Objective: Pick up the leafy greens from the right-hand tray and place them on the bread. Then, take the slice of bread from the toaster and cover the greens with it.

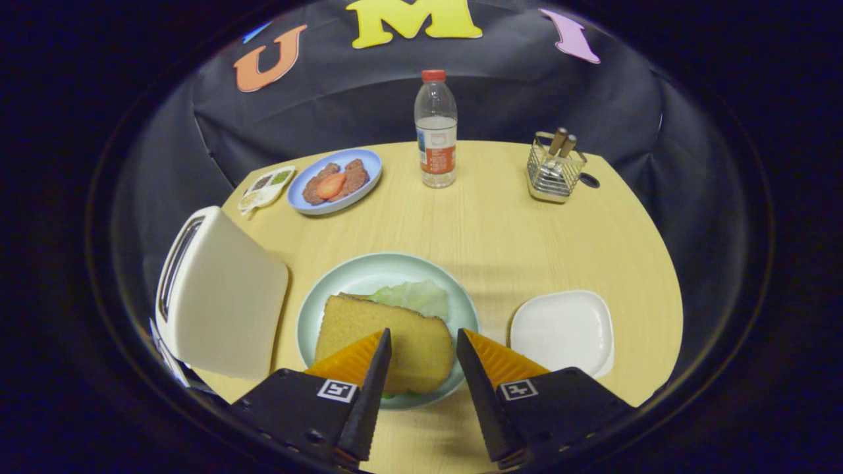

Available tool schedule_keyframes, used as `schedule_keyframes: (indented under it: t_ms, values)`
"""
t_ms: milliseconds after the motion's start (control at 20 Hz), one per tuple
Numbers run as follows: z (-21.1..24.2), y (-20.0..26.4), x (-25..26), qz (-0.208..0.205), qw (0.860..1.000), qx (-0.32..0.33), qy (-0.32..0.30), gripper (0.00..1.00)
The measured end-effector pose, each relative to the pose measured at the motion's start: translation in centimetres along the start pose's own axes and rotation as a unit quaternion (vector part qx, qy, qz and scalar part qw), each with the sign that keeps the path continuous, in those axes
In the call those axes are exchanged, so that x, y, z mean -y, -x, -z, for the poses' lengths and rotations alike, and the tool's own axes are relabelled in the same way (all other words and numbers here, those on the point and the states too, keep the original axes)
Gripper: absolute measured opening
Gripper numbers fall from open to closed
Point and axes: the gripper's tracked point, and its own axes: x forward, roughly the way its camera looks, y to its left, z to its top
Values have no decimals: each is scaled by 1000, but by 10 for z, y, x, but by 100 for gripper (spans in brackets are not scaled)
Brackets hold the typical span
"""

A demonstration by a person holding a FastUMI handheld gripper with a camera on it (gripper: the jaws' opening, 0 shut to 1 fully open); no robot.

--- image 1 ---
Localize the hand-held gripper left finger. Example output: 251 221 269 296
229 327 393 464

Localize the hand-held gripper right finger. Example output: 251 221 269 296
456 327 638 469

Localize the toasted bread slice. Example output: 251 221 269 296
314 293 456 396

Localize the green lettuce leaf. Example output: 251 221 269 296
366 280 450 321

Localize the white square plate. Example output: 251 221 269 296
510 290 616 379

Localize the white toaster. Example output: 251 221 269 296
155 205 290 382

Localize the pale green round plate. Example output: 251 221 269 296
296 252 481 411

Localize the brown meat patty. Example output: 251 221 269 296
331 159 369 202
302 163 341 205

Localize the red tomato slice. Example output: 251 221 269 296
315 172 348 200

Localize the white condiment tray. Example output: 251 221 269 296
238 165 296 215

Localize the blue oval plate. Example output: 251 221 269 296
287 148 383 216

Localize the clear water bottle red cap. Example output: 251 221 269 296
414 69 458 189

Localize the black backdrop cloth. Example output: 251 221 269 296
109 0 773 396

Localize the metal wire cutlery basket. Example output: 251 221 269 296
526 131 588 203

